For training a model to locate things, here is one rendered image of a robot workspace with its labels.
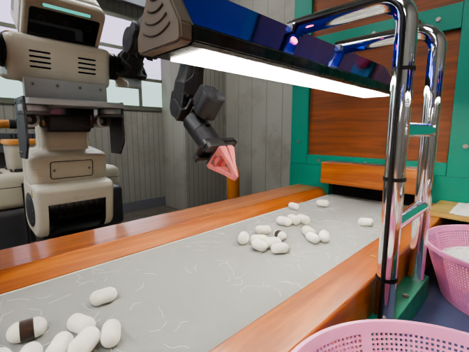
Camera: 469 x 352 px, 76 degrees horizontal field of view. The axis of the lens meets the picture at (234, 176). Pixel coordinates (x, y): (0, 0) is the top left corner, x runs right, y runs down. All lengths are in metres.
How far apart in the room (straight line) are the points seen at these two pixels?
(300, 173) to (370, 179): 0.28
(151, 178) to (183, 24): 3.63
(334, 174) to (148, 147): 3.09
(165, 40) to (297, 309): 0.31
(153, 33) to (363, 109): 0.80
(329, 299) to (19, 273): 0.43
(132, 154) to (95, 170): 2.70
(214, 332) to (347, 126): 0.83
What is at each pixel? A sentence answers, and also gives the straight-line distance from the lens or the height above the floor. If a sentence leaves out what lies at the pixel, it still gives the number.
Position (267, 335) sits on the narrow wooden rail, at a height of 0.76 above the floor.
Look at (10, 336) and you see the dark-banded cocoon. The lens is 0.41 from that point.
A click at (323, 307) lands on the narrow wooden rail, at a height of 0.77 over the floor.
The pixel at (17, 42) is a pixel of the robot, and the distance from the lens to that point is 1.04.
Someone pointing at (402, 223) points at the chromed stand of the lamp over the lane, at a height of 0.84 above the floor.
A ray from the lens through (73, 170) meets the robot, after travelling 1.06.
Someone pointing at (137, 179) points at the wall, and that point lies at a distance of 3.82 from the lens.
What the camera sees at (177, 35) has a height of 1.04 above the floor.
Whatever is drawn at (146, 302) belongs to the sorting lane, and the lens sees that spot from 0.44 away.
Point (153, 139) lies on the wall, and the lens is 3.89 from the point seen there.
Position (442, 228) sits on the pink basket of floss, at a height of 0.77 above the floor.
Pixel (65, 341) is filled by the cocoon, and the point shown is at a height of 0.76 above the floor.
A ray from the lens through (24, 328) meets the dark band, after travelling 0.41.
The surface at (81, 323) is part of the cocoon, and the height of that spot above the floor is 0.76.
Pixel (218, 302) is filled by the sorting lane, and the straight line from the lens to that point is 0.42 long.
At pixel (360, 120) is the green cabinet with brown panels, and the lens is 1.04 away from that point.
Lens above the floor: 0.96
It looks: 9 degrees down
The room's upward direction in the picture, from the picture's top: straight up
